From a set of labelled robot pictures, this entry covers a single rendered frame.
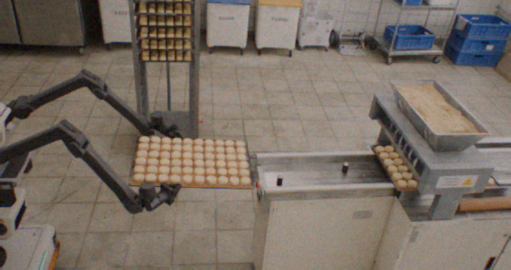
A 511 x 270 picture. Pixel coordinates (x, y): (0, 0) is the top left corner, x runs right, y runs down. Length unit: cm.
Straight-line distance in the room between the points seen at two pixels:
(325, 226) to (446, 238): 64
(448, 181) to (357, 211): 51
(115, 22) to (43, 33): 81
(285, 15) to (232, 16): 67
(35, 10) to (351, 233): 432
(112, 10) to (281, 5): 204
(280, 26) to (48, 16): 273
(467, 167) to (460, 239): 52
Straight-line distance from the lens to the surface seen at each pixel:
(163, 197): 206
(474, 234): 271
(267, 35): 577
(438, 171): 223
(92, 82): 232
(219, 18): 563
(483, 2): 739
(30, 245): 300
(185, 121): 413
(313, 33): 611
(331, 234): 259
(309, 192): 233
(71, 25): 561
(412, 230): 247
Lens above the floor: 239
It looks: 33 degrees down
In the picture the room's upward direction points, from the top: 5 degrees clockwise
